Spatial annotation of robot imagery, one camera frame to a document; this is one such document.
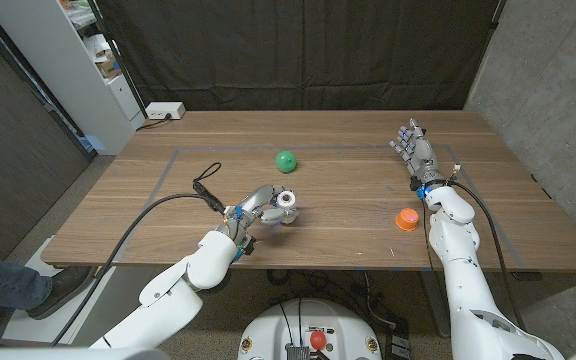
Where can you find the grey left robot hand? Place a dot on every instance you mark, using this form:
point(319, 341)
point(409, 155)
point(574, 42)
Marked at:
point(253, 202)

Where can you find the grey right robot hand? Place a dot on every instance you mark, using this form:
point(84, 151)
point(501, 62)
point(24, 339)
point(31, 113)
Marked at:
point(423, 157)

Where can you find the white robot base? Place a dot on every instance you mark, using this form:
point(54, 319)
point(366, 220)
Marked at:
point(338, 325)

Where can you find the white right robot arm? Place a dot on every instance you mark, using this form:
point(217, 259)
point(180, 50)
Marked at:
point(468, 295)

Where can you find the green ball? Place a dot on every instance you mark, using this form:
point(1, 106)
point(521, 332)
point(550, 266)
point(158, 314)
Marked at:
point(286, 162)

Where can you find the orange cup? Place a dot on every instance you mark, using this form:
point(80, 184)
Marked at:
point(407, 220)

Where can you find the white power strip box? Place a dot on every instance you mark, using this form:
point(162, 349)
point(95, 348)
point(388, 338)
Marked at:
point(164, 110)

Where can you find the grey table leg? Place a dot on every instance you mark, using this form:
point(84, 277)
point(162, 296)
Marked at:
point(434, 300)

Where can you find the red emergency stop button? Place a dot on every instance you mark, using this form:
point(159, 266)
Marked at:
point(318, 340)

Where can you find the black backdrop curtain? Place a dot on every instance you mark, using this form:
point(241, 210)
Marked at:
point(293, 50)

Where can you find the black floor power strip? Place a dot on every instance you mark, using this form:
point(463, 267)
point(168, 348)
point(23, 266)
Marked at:
point(399, 345)

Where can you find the black backdrop stand pole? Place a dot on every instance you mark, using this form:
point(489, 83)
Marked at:
point(118, 60)

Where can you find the cardboard box on shelf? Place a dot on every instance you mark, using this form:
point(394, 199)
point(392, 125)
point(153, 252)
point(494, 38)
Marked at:
point(108, 66)

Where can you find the person's dark shoe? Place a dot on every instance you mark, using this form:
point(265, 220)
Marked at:
point(63, 292)

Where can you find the white robot torso shell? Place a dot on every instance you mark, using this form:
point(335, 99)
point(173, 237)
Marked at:
point(68, 355)

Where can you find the white shelf cabinet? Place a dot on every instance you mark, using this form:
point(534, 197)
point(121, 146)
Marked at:
point(53, 60)

